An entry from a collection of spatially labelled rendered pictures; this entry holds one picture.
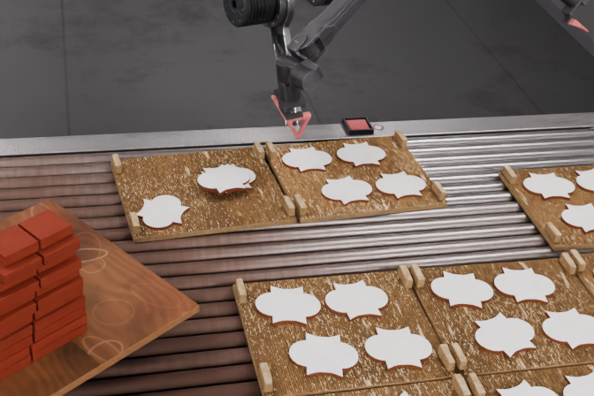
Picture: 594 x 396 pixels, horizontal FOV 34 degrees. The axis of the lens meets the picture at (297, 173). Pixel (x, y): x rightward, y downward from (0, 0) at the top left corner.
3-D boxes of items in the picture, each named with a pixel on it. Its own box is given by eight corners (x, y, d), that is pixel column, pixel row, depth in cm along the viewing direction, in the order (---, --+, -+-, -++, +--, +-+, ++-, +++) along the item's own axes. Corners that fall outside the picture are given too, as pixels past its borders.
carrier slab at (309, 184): (262, 151, 269) (262, 146, 268) (396, 139, 282) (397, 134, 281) (300, 224, 242) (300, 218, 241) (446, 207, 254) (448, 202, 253)
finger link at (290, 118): (288, 144, 250) (285, 113, 244) (280, 131, 255) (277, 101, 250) (313, 139, 251) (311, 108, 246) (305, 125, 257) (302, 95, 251)
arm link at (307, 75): (313, 52, 252) (300, 31, 246) (342, 67, 244) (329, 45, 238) (284, 86, 250) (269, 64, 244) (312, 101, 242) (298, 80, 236)
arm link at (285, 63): (288, 49, 247) (270, 57, 244) (305, 58, 243) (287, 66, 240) (290, 73, 251) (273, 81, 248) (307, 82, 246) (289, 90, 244)
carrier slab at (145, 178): (110, 164, 256) (110, 160, 256) (257, 151, 269) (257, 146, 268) (133, 243, 229) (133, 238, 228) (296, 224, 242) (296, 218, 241)
